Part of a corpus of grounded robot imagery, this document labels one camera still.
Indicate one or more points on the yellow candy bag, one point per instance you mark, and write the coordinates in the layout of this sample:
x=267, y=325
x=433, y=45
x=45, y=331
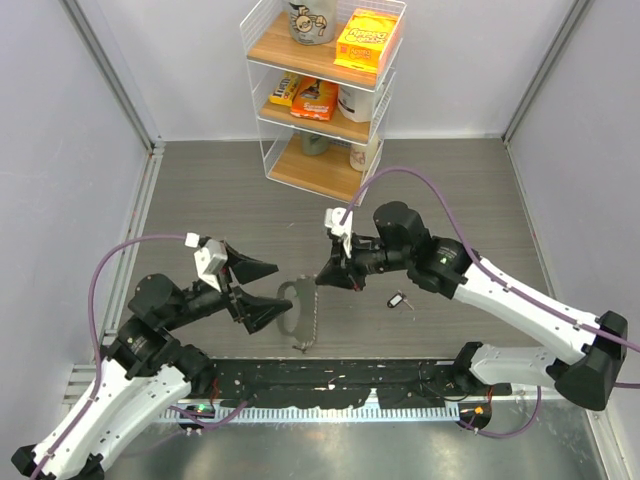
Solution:
x=286, y=89

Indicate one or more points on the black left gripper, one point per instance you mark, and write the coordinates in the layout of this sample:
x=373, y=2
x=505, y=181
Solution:
x=255, y=310

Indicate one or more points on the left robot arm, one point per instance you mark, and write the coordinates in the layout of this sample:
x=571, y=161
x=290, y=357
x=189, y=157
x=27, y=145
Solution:
x=146, y=370

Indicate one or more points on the key with black tag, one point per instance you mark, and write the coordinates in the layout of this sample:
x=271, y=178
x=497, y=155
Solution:
x=398, y=299

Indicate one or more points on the slotted cable duct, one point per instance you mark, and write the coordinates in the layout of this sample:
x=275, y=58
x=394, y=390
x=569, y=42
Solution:
x=369, y=412

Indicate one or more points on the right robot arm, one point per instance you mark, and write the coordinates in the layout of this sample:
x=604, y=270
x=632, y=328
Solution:
x=579, y=354

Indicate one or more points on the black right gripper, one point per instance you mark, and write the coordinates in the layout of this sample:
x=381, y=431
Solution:
x=342, y=271

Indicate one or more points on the green grey cup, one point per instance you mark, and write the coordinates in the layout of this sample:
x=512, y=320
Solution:
x=313, y=144

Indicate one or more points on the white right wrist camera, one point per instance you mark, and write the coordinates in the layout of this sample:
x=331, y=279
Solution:
x=338, y=221

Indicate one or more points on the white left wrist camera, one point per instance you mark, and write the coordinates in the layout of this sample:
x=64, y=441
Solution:
x=210, y=257

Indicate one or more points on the orange snack bag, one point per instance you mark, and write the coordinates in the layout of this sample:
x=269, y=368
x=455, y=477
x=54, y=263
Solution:
x=316, y=99

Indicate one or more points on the white cup red print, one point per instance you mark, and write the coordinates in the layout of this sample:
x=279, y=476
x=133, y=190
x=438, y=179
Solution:
x=362, y=156

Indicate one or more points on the yellow orange snack box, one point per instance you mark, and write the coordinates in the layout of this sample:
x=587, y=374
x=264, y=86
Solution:
x=363, y=42

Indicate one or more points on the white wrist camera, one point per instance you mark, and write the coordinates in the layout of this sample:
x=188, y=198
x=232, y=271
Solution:
x=338, y=221
x=210, y=257

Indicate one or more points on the grey cartoon mug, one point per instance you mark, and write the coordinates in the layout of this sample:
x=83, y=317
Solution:
x=312, y=22

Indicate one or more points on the white pouch with label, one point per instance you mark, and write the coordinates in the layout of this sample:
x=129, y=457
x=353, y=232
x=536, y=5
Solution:
x=357, y=105

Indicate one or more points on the white wire shelf rack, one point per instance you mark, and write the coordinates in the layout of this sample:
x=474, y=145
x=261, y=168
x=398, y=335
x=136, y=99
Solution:
x=322, y=75

